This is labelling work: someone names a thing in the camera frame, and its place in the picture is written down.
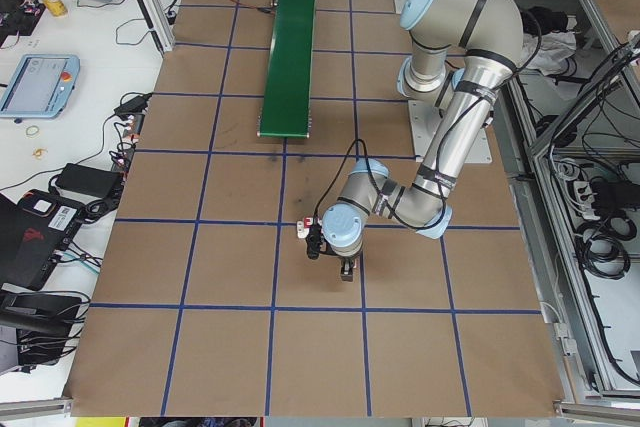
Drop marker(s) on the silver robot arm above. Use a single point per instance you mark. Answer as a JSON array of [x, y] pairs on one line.
[[475, 112]]

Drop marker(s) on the green conveyor belt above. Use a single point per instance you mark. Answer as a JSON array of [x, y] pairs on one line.
[[290, 72]]

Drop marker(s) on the white power strip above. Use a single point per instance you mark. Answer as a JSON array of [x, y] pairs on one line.
[[582, 194]]

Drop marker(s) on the power strip with plugs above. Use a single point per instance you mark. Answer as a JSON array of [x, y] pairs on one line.
[[127, 142]]

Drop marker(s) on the black power brick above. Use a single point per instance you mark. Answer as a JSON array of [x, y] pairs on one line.
[[607, 194]]

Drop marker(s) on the large black power adapter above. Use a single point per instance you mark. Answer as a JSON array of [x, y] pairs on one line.
[[87, 179]]

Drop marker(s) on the aluminium profile bar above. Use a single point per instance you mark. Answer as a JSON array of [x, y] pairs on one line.
[[35, 408], [600, 408]]

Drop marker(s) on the white cloth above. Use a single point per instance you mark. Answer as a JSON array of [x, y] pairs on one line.
[[547, 49]]

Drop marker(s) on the black cloth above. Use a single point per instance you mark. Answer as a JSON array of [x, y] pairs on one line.
[[542, 19]]

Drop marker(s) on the black desk device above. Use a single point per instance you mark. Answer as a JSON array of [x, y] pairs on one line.
[[35, 312]]

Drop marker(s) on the black case with red print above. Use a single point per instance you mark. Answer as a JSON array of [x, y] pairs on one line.
[[30, 247]]

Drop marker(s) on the yellow rubber band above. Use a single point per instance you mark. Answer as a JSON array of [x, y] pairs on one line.
[[33, 127], [40, 151]]

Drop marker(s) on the light blue teach pendant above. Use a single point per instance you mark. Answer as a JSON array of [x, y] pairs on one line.
[[35, 87]]

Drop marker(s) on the yellow drink can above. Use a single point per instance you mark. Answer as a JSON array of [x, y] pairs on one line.
[[54, 4]]

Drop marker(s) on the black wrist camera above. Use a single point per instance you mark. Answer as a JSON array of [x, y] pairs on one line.
[[314, 244]]

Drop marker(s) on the white circuit breaker red switch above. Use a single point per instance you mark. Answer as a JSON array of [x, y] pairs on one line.
[[302, 228]]

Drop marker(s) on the metal bar frame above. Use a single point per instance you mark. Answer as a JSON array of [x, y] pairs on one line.
[[537, 247]]

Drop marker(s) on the aluminium post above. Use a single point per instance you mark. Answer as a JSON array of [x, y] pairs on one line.
[[162, 37]]

